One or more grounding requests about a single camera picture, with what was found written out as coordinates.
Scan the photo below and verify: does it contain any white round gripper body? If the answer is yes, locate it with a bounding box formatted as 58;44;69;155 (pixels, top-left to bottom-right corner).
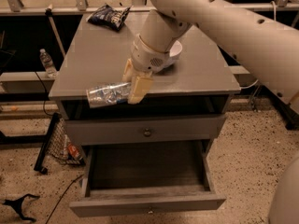
131;35;170;73

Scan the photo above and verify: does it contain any black floor cable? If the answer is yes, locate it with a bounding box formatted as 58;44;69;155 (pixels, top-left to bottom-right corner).
45;174;85;224

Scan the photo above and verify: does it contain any open grey middle drawer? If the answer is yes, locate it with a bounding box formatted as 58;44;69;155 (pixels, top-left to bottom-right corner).
70;141;226;217

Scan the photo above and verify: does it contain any orange item in basket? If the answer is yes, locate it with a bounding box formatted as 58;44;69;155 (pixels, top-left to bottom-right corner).
67;143;80;160

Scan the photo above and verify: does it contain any closed grey upper drawer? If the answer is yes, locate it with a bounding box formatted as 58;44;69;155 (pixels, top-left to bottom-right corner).
65;115;225;146

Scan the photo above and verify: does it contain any grey wooden drawer cabinet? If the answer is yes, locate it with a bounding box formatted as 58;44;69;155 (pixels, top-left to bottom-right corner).
48;10;242;147

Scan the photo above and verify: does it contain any silver blue redbull can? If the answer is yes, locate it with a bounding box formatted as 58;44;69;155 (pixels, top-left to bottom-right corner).
86;82;131;108

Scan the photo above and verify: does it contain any white bowl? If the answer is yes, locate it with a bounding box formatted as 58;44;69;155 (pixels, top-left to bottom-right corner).
164;41;182;68

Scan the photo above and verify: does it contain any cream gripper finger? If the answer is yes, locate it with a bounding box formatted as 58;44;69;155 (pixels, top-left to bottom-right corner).
128;72;153;105
122;59;135;82

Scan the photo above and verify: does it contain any standing water bottle on ledge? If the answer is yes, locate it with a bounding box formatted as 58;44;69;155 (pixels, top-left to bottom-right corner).
39;49;57;78

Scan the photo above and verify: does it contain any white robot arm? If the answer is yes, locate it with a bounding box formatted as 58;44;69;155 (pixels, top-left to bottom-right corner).
122;0;299;113

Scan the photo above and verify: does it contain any black plastic bracket on floor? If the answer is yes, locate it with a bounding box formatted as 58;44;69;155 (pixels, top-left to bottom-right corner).
0;193;39;222

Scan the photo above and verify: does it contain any dark blue chip bag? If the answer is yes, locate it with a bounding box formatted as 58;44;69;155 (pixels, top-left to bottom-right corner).
86;4;131;32

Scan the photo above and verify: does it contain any black wire mesh basket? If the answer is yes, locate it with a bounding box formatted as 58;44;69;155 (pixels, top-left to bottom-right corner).
34;113;85;174

